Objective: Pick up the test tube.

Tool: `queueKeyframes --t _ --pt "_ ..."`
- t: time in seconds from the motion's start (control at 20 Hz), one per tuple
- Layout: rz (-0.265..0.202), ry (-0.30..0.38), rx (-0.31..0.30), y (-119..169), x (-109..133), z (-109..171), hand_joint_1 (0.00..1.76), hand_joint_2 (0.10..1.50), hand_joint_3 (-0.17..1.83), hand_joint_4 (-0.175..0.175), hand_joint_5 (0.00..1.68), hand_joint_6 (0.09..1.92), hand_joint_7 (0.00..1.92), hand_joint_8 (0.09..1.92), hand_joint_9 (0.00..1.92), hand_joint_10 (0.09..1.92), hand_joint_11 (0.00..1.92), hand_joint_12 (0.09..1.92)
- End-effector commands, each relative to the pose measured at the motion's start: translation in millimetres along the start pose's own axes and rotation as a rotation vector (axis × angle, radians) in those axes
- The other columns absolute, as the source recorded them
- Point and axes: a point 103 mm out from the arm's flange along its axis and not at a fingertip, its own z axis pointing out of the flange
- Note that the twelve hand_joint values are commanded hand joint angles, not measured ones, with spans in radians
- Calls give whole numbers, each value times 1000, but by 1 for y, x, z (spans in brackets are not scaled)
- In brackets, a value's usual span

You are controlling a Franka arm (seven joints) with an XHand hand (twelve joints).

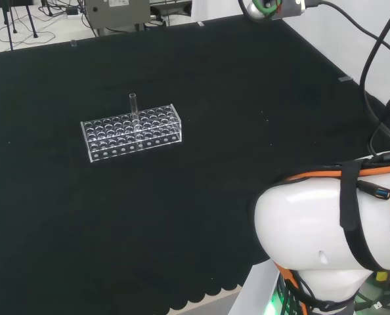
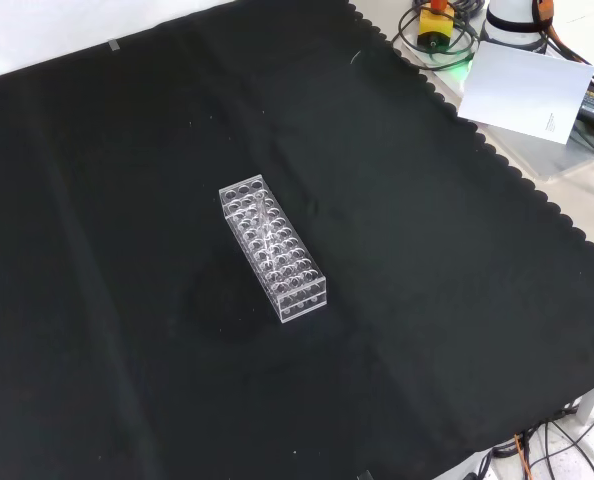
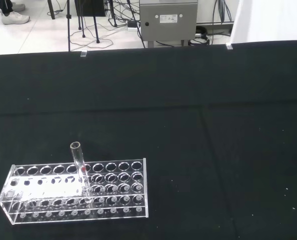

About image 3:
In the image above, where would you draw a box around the clear acrylic test tube rack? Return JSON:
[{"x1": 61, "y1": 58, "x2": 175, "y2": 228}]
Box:
[{"x1": 0, "y1": 157, "x2": 149, "y2": 225}]

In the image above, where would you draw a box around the black bench cloth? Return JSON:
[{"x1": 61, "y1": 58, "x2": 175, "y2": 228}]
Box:
[{"x1": 0, "y1": 39, "x2": 297, "y2": 240}]

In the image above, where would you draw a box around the grey metal cabinet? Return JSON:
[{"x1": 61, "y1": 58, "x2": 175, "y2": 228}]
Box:
[{"x1": 139, "y1": 0, "x2": 199, "y2": 48}]

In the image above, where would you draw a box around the black tripod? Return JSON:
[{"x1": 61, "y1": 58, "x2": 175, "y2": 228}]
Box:
[{"x1": 65, "y1": 0, "x2": 102, "y2": 52}]

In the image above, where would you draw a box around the pale white board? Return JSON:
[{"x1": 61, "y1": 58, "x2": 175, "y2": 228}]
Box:
[{"x1": 229, "y1": 0, "x2": 297, "y2": 46}]

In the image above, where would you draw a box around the person's white shoe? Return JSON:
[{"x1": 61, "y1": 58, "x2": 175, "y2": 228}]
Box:
[{"x1": 1, "y1": 11, "x2": 31, "y2": 26}]

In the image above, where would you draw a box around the thin black floor cable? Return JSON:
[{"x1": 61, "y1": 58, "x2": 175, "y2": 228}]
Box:
[{"x1": 69, "y1": 23, "x2": 114, "y2": 50}]

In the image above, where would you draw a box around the grey cable bundle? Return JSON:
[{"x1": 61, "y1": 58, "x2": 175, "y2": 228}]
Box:
[{"x1": 212, "y1": 0, "x2": 236, "y2": 26}]

